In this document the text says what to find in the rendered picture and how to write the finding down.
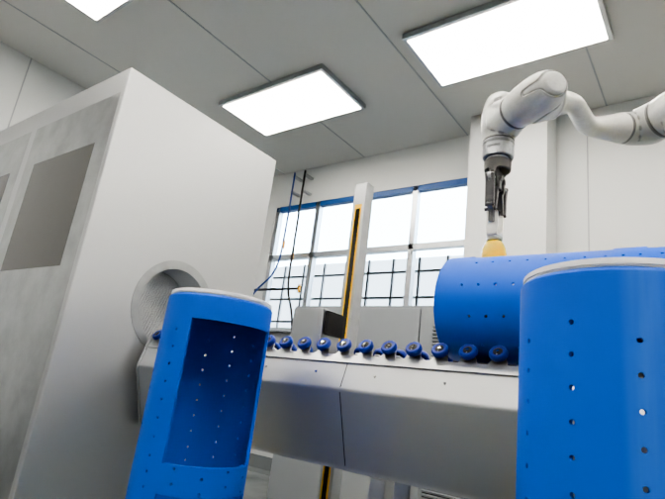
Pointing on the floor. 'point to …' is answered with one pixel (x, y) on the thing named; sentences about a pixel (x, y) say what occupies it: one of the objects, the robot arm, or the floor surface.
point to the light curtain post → (351, 303)
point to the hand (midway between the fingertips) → (495, 226)
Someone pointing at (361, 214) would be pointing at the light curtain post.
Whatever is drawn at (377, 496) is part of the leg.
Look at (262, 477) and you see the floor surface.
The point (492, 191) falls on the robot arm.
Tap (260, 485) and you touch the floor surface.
